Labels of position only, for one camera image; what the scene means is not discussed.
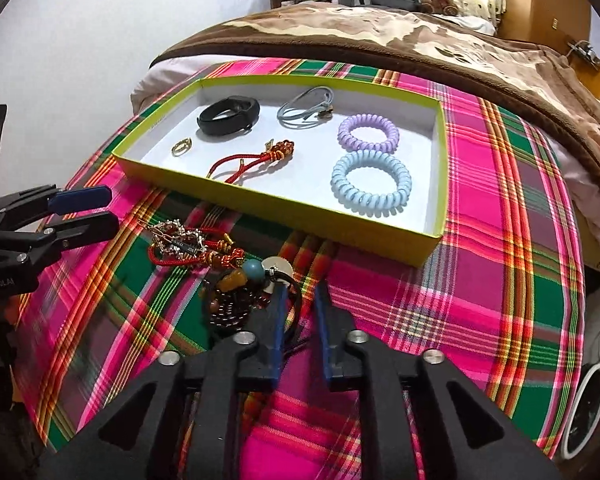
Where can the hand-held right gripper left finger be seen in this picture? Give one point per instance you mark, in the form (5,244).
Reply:
(278,332)

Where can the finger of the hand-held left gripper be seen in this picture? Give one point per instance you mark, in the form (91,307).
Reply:
(85,227)
(80,199)

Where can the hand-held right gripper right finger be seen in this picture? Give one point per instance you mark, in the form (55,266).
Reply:
(322,332)

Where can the black wristband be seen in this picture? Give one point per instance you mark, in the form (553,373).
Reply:
(207,122)

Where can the yellow cardboard box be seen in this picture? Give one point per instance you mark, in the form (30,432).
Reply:
(312,172)

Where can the white trash bin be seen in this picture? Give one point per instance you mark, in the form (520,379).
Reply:
(587,410)

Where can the brown patterned blanket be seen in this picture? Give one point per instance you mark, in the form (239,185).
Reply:
(380,40)

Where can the white pillow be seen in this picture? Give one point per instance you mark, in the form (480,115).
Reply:
(472,24)

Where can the power strip with chargers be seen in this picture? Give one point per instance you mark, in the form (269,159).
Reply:
(582,51)

